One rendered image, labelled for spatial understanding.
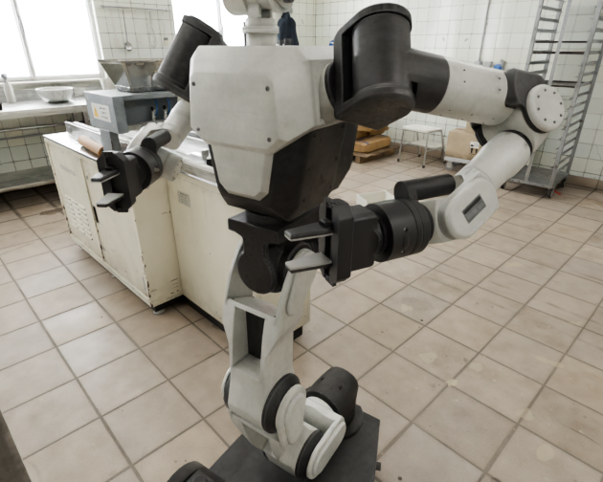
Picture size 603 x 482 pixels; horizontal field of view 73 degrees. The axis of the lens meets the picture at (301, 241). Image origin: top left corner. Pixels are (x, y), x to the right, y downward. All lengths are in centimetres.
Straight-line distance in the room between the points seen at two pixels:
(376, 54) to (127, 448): 162
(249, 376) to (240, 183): 45
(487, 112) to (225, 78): 43
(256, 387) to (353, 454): 62
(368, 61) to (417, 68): 8
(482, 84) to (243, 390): 79
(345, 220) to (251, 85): 28
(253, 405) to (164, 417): 94
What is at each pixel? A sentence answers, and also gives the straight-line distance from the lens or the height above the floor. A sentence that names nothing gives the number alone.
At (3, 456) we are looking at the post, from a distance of 36.
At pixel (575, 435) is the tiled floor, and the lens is 208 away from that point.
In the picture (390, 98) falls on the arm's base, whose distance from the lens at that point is 63.
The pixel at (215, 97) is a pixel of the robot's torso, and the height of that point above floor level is 130.
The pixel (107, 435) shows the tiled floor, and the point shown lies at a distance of 193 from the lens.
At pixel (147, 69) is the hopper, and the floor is 128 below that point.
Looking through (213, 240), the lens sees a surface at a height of 56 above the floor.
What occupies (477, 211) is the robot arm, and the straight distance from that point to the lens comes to 66.
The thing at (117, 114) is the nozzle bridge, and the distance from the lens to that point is 205.
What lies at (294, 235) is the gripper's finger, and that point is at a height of 116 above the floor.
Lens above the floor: 138
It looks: 25 degrees down
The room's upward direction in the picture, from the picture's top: straight up
